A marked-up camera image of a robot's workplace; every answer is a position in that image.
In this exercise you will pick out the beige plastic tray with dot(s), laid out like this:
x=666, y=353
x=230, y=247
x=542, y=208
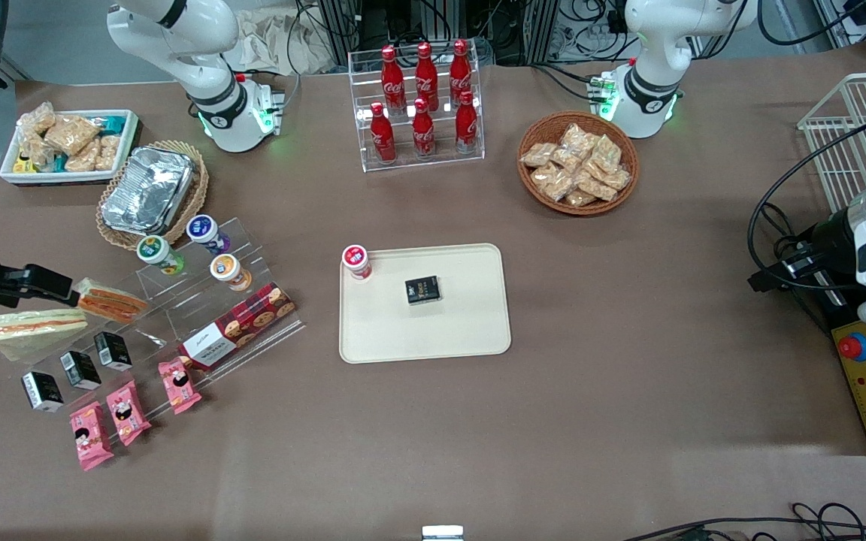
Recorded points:
x=463, y=323

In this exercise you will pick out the small white device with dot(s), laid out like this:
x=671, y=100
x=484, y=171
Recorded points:
x=442, y=533

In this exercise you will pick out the purple cap yogurt bottle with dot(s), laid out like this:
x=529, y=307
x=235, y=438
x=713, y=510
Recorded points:
x=204, y=229

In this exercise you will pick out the crumpled beige cloth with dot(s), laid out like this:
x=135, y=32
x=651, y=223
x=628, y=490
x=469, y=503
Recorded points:
x=275, y=41

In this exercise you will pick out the toasted wrapped triangle sandwich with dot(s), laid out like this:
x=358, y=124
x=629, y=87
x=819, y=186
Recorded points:
x=111, y=300

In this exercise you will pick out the oval light wicker basket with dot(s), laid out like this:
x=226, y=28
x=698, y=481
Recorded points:
x=196, y=184

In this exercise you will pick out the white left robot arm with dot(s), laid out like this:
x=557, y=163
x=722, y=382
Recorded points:
x=655, y=45

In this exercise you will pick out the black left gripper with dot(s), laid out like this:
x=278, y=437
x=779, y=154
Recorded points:
x=828, y=237

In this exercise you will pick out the round brown wicker basket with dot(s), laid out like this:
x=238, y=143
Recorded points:
x=534, y=191

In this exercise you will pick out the aluminium frame rack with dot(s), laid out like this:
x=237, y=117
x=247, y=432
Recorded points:
x=493, y=26

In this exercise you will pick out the pale triangle sandwich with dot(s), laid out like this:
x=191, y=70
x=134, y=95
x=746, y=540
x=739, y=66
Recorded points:
x=31, y=330

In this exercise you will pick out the red cola bottle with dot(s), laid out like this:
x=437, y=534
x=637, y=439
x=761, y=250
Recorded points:
x=423, y=131
x=425, y=71
x=461, y=69
x=392, y=75
x=383, y=135
x=466, y=126

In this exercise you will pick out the green cap yogurt bottle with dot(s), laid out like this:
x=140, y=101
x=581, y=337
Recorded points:
x=156, y=251

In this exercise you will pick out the clear acrylic stepped stand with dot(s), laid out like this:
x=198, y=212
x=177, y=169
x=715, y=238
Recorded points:
x=177, y=308

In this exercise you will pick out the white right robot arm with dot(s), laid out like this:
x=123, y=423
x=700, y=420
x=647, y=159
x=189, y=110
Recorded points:
x=207, y=45

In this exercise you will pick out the white rectangular bin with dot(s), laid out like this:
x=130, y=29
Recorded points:
x=128, y=139

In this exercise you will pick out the pink snack packet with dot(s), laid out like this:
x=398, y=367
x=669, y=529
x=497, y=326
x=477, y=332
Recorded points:
x=180, y=385
x=90, y=436
x=128, y=412

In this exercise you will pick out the black box with gold print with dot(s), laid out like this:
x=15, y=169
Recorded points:
x=423, y=290

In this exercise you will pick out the clear bagged brown snack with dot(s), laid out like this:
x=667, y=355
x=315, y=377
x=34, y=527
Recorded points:
x=577, y=139
x=559, y=189
x=36, y=119
x=580, y=198
x=34, y=150
x=538, y=155
x=546, y=176
x=607, y=152
x=71, y=133
x=598, y=188
x=108, y=152
x=84, y=156

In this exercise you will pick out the red plaid cookie box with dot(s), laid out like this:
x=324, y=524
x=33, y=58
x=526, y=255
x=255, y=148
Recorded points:
x=241, y=323

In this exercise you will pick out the silver foil container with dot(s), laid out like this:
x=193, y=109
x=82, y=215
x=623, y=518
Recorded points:
x=147, y=189

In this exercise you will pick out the red cap yogurt bottle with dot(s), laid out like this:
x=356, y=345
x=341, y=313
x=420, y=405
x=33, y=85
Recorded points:
x=356, y=260

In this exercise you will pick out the orange cap yogurt bottle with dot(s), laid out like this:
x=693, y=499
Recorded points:
x=227, y=269

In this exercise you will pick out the clear acrylic bottle rack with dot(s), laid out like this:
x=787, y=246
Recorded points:
x=440, y=154

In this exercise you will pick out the small black carton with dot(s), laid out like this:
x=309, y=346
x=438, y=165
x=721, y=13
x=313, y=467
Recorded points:
x=113, y=351
x=80, y=369
x=42, y=391

